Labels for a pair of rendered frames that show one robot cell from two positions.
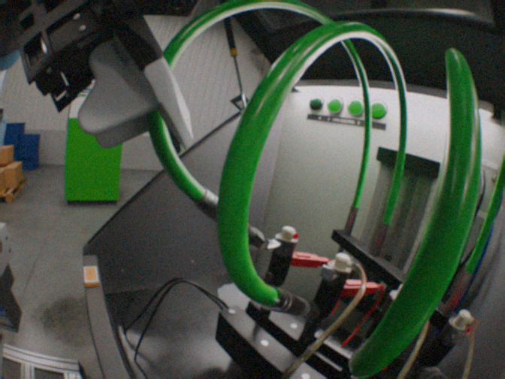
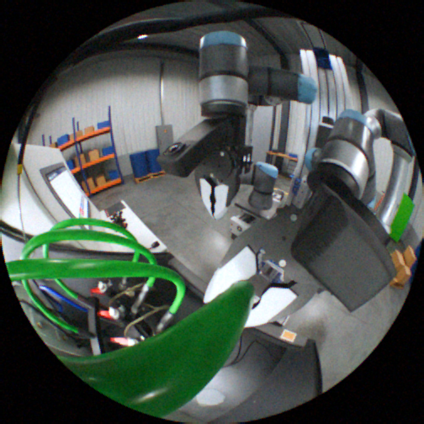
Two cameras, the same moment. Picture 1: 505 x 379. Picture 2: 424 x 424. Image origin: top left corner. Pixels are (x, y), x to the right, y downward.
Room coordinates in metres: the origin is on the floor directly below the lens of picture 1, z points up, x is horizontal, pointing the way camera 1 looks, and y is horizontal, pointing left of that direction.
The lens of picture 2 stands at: (0.17, 0.04, 1.40)
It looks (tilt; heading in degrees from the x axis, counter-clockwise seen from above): 35 degrees down; 171
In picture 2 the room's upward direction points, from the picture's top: straight up
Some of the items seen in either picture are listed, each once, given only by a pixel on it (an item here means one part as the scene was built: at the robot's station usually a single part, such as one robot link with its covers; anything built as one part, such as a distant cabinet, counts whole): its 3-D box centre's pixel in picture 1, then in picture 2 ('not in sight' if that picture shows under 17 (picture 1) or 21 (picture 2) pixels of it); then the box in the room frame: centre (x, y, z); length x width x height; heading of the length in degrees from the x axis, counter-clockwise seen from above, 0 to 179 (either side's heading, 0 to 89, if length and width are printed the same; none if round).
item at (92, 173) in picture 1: (92, 159); not in sight; (2.80, 2.66, 0.65); 0.95 x 0.86 x 1.30; 133
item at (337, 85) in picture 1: (385, 88); not in sight; (0.43, -0.25, 1.43); 0.54 x 0.03 x 0.02; 42
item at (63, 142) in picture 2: not in sight; (81, 157); (-3.72, -4.05, 1.50); 2.78 x 0.86 x 3.00; 125
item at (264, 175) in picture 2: not in sight; (264, 176); (-0.38, 0.41, 1.20); 0.13 x 0.12 x 0.14; 62
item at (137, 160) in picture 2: not in sight; (146, 164); (-4.58, -1.72, 0.51); 1.20 x 0.85 x 1.02; 123
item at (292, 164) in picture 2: not in sight; (285, 165); (-3.74, 3.60, 0.52); 1.60 x 0.70 x 1.03; 35
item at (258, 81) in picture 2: not in sight; (241, 79); (-0.12, 0.16, 1.54); 0.11 x 0.11 x 0.08; 62
